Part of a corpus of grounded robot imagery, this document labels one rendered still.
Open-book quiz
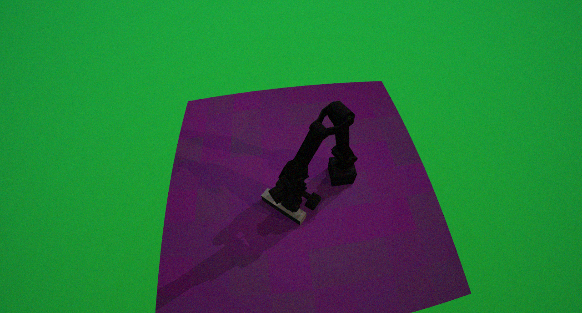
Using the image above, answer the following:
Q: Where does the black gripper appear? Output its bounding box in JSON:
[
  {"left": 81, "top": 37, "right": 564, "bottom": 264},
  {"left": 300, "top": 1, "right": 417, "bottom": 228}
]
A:
[{"left": 276, "top": 180, "right": 321, "bottom": 210}]

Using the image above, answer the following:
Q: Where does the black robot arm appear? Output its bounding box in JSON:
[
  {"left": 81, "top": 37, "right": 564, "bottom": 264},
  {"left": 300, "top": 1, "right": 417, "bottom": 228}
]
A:
[{"left": 269, "top": 101, "right": 358, "bottom": 212}]

